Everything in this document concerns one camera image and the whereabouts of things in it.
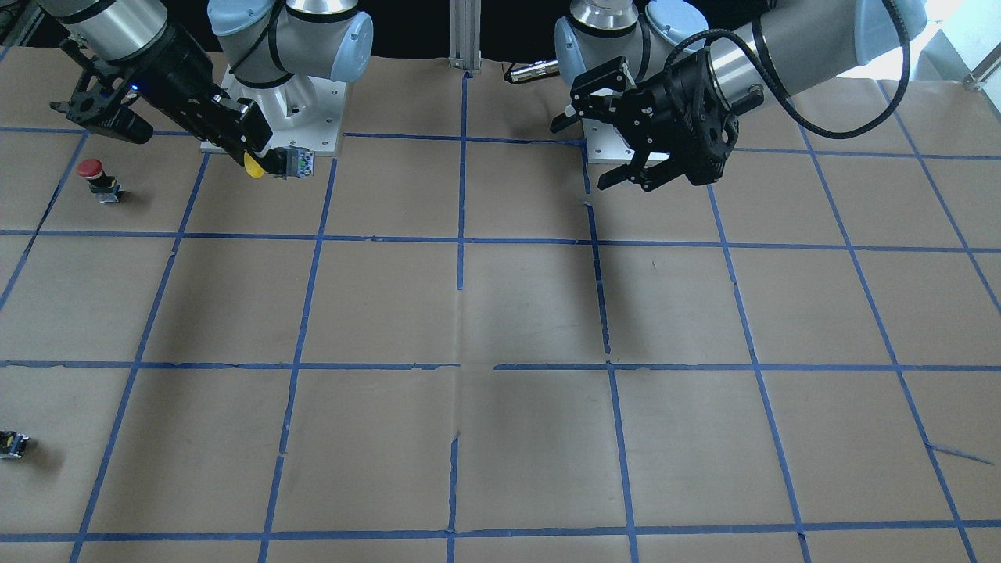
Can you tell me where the aluminium frame post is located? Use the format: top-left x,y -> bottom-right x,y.
448,0 -> 482,74

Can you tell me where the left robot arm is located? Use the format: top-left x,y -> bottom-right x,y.
551,1 -> 928,192

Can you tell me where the red push button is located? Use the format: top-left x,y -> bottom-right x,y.
75,158 -> 121,204

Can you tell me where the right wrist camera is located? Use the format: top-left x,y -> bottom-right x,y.
49,37 -> 154,144

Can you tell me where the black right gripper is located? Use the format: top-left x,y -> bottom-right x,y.
137,31 -> 273,170

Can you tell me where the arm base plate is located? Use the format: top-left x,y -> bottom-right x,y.
221,74 -> 350,156
583,90 -> 669,167

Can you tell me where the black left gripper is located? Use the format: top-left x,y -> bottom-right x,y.
550,56 -> 739,192

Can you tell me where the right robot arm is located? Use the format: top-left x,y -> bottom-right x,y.
40,1 -> 375,178

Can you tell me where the yellow push button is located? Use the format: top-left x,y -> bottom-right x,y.
243,146 -> 314,179

